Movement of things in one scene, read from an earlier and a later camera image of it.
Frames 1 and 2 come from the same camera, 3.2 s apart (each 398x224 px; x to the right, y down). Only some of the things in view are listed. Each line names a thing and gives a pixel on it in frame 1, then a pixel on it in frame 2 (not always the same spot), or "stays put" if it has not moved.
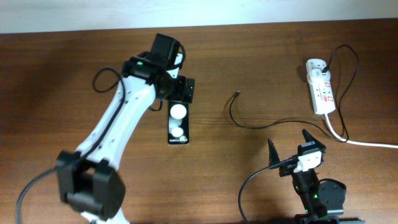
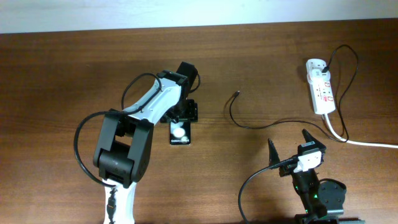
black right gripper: (274, 157) stays put
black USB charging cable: (327, 64) stays put
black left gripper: (178, 93) → (191, 114)
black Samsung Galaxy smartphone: (178, 122) stays put
